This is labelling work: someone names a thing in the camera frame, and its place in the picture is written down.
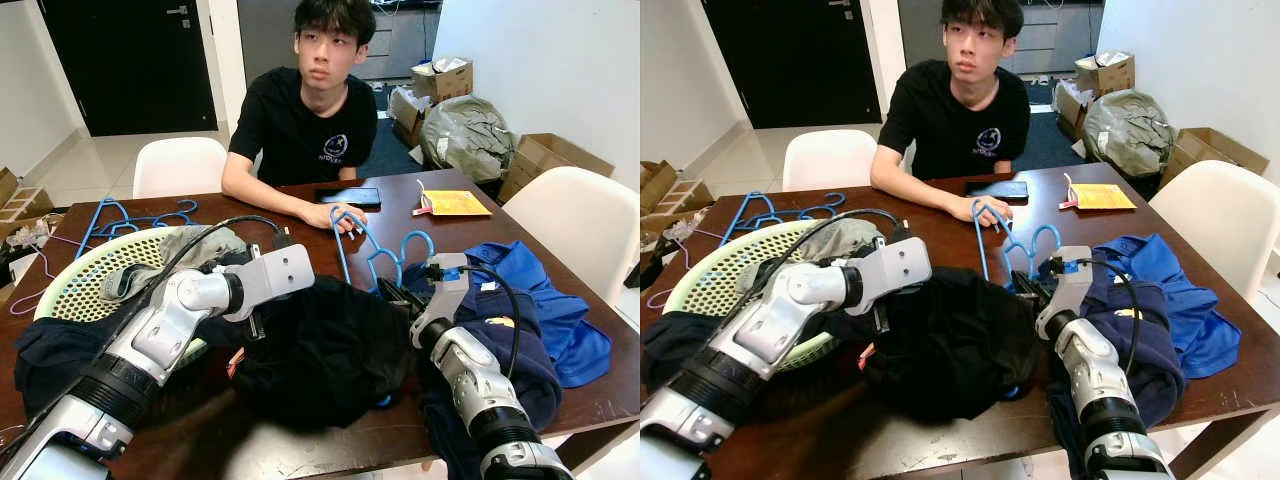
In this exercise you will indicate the blue plastic clothes hanger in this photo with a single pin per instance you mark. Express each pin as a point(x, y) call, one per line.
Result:
point(733, 222)
point(185, 212)
point(88, 232)
point(340, 255)
point(982, 250)
point(832, 205)

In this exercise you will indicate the black garment with print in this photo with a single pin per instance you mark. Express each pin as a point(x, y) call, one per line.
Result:
point(950, 350)
point(320, 360)

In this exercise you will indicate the navy shirt with yellow badge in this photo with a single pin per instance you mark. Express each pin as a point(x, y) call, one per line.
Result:
point(1155, 370)
point(535, 380)

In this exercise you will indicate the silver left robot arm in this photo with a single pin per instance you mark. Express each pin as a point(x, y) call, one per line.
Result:
point(770, 330)
point(150, 340)

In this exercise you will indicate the grey cloth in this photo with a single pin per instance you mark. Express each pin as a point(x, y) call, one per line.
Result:
point(845, 238)
point(195, 245)

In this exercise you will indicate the black smartphone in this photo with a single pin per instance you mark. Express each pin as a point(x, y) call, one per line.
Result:
point(348, 197)
point(997, 190)

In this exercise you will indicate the yellow envelope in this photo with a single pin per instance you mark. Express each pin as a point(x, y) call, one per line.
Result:
point(1100, 196)
point(455, 203)

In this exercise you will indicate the dark brown wooden table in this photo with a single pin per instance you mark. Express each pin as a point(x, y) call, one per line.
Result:
point(300, 450)
point(900, 450)

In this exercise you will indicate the white plastic chair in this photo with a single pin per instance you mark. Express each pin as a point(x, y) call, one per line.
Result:
point(180, 168)
point(1220, 215)
point(580, 225)
point(830, 160)

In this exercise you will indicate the pale green laundry basket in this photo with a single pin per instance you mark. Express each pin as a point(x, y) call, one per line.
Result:
point(720, 270)
point(85, 280)

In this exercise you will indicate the bright blue garment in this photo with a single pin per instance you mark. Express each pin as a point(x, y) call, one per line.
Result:
point(570, 340)
point(1200, 330)

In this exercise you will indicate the grey green sack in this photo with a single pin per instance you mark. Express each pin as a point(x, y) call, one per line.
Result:
point(1130, 133)
point(468, 140)

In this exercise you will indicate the large open cardboard box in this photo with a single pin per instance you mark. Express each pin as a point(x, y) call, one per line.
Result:
point(540, 160)
point(1205, 150)

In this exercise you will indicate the dark navy garment white logo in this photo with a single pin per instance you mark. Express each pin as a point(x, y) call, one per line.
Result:
point(675, 345)
point(60, 360)

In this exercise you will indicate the small filled cardboard box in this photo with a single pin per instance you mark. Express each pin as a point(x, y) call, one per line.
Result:
point(445, 85)
point(1105, 78)

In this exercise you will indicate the grey drawer cabinet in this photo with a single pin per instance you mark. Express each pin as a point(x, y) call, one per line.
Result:
point(400, 40)
point(1060, 35)

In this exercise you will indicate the black door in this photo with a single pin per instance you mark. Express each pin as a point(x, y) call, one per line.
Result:
point(130, 60)
point(790, 55)

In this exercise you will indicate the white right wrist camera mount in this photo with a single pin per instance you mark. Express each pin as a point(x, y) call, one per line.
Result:
point(445, 295)
point(1068, 285)

